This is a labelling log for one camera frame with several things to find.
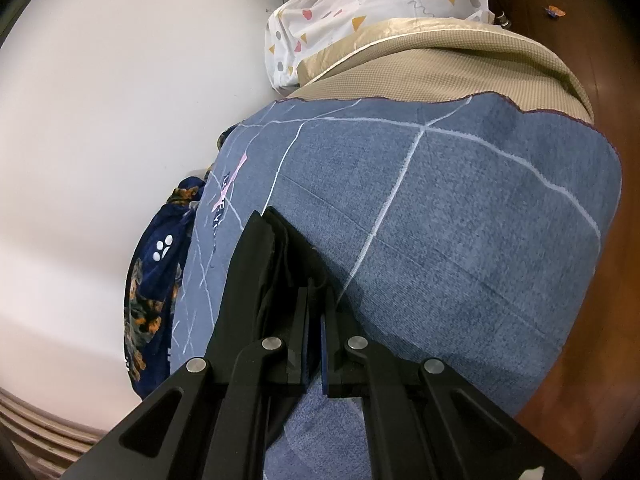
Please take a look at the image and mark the blue bed sheet white lines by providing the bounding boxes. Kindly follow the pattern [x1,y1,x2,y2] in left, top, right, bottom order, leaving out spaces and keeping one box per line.
[170,94,626,480]

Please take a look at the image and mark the navy dog print blanket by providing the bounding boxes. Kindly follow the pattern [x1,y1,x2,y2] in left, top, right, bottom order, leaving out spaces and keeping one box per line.
[120,125,242,402]

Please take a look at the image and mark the white patterned cloth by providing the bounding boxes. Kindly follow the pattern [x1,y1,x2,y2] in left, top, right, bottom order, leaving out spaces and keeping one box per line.
[245,0,491,92]

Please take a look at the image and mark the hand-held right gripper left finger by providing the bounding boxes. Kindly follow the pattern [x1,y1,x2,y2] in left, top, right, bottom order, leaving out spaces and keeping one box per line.
[62,286,310,480]

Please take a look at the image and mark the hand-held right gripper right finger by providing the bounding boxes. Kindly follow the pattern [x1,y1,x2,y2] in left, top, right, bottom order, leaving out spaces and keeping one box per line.
[319,287,582,480]

